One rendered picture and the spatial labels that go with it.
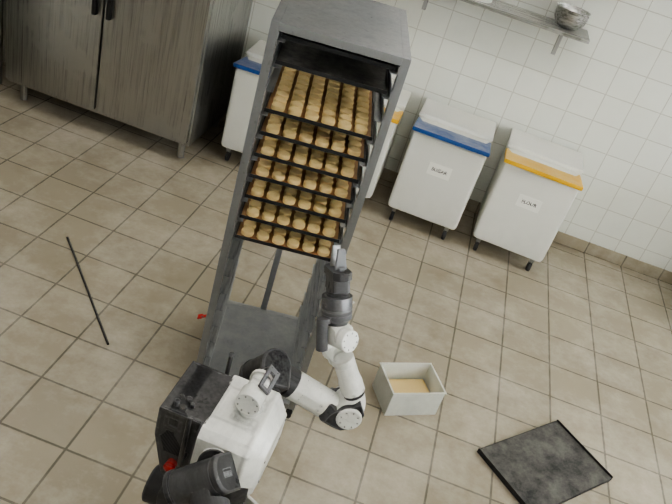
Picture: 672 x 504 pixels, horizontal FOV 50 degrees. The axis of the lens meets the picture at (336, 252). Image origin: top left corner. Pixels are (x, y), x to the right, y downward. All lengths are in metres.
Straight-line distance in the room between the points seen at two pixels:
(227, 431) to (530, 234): 3.60
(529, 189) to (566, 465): 1.92
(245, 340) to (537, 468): 1.58
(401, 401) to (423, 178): 1.89
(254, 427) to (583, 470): 2.40
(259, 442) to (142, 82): 3.60
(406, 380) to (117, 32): 2.92
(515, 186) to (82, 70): 3.03
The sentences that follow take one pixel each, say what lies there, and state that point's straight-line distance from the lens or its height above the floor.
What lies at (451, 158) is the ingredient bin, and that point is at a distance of 4.96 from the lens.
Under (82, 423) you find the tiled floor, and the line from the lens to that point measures 3.36.
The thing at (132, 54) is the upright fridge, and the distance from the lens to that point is 5.13.
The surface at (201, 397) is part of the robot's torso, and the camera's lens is 1.97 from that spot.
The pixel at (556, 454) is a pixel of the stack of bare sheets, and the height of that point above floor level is 0.02.
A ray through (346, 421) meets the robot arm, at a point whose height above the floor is 1.00.
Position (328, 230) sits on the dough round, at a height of 1.06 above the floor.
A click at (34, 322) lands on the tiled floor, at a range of 3.81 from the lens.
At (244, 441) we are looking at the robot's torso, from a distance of 1.89.
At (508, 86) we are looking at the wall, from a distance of 5.47.
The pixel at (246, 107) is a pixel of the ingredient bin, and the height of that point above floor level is 0.48.
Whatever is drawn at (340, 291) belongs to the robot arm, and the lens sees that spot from 2.00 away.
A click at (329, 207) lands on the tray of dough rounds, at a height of 1.13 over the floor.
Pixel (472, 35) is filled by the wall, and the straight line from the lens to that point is 5.39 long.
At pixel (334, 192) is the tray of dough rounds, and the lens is 2.80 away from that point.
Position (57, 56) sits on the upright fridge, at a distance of 5.43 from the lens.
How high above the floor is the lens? 2.53
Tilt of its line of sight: 32 degrees down
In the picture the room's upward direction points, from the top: 18 degrees clockwise
